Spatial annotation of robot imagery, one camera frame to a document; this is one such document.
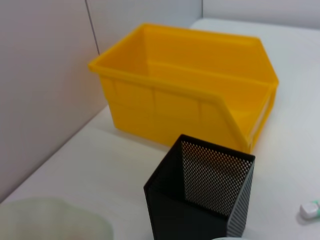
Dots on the mint green utility knife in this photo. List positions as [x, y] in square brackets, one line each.
[310, 210]

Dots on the black mesh pen holder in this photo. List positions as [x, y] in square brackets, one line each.
[175, 220]

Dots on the yellow plastic bin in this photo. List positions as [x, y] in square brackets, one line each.
[175, 112]

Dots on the pale green glass fruit plate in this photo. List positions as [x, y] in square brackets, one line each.
[50, 220]

